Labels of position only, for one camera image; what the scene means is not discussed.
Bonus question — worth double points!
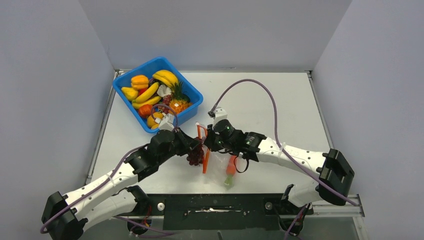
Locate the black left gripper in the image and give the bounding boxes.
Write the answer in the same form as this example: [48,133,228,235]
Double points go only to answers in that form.
[158,127,200,165]

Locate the dark purple toy grapes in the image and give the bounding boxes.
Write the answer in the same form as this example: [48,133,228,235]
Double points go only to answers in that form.
[186,137,204,166]

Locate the orange toy carrot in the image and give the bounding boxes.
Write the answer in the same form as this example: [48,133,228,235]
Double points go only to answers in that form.
[224,155,237,188]

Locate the orange toy pineapple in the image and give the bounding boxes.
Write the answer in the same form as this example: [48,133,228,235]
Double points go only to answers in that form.
[169,82,192,114]

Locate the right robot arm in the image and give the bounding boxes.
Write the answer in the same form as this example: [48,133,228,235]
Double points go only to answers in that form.
[204,119,355,214]

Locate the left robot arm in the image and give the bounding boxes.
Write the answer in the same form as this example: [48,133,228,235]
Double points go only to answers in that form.
[40,128,201,240]

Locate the yellow toy mango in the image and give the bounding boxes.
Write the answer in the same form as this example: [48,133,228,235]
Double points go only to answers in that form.
[146,112,164,130]

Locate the small red grape bunch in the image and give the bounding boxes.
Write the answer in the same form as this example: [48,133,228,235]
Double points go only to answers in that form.
[158,94,172,114]

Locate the orange toy tangerine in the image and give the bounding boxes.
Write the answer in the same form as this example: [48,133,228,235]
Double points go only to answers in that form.
[138,104,153,119]

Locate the yellow toy banana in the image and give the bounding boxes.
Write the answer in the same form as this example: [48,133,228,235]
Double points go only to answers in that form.
[131,96,162,110]
[132,82,160,104]

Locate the white toy garlic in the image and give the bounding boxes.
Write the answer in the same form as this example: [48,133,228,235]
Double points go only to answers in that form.
[156,84,172,98]

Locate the yellow banana bunch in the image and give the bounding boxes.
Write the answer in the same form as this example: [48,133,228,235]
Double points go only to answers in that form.
[152,69,179,88]

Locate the yellow toy lemon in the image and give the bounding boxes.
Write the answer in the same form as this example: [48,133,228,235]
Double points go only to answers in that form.
[121,87,139,102]

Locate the orange toy bell pepper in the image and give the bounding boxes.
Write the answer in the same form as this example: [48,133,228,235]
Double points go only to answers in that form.
[130,74,150,90]

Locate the blue plastic bin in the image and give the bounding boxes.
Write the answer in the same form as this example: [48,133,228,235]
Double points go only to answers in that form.
[112,56,204,134]

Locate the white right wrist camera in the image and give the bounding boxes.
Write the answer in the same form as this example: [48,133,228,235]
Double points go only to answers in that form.
[208,107,228,127]

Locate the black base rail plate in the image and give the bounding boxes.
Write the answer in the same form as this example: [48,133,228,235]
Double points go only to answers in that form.
[127,193,314,234]

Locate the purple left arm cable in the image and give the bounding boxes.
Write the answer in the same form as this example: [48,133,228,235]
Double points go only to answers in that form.
[39,103,180,239]

